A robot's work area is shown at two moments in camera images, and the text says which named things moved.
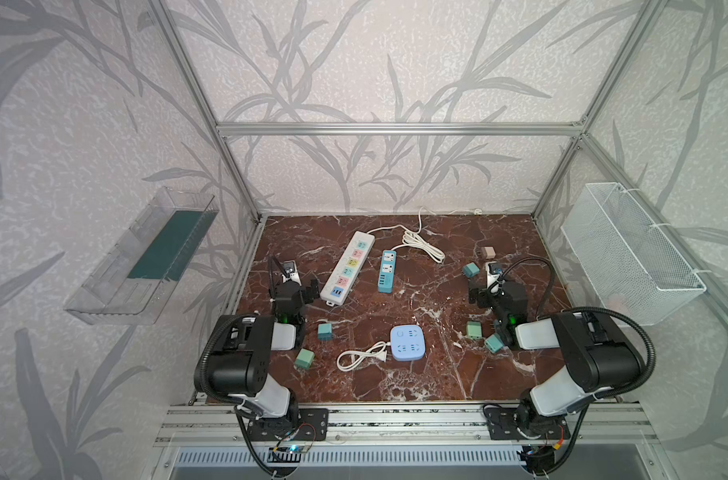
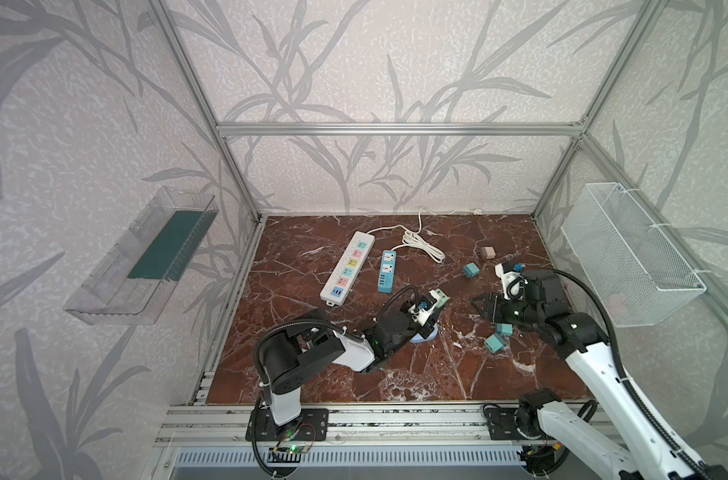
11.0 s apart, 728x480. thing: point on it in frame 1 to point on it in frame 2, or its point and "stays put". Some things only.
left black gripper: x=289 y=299 to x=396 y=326
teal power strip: x=387 y=272 stays put
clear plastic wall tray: x=134 y=283 stays put
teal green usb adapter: x=494 y=343 stays put
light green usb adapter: x=474 y=329 to x=441 y=297
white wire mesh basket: x=628 y=261 stays put
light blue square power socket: x=407 y=342 to x=419 y=339
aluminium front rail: x=403 y=425 stays put
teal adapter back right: x=471 y=270 stays put
